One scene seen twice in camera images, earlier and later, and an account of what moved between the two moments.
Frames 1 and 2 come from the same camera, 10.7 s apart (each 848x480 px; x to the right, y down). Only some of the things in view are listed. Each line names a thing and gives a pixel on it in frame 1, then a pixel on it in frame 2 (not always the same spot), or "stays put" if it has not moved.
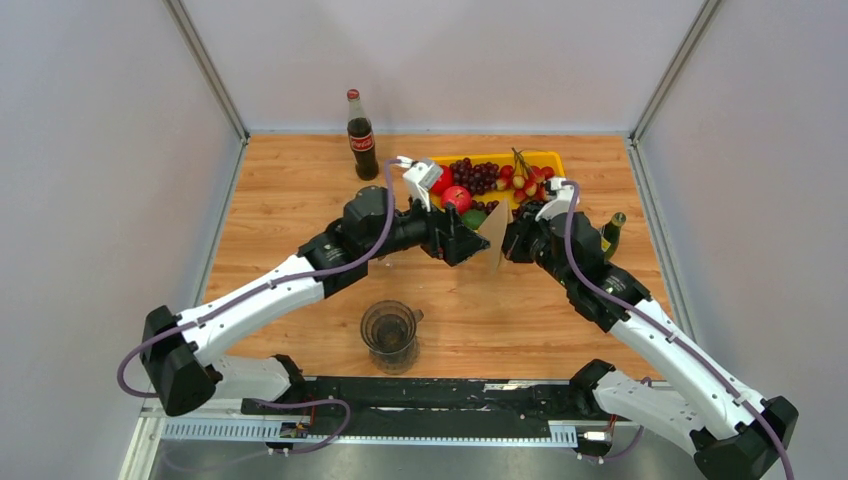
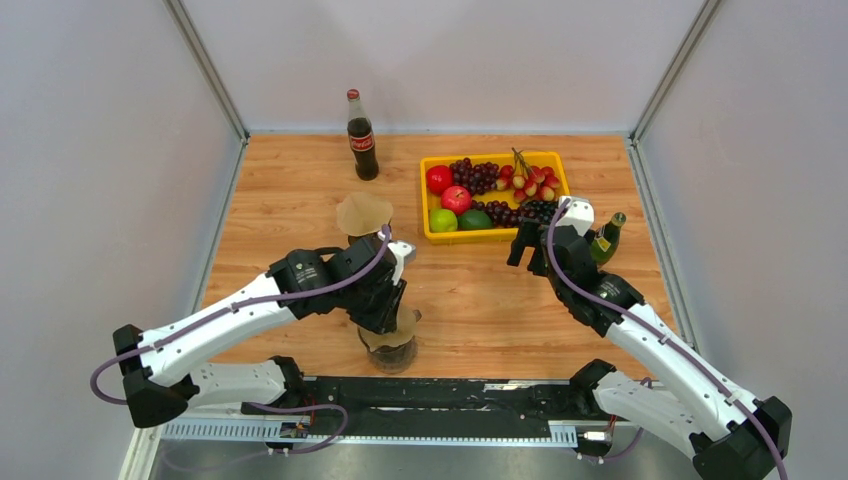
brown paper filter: x=494 y=230 → x=404 y=331
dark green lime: x=474 y=218 stays put
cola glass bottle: x=360 y=136 stays put
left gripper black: x=447 y=236 → x=384 y=320
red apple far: x=444 y=181 stays put
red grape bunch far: x=476 y=178 stays put
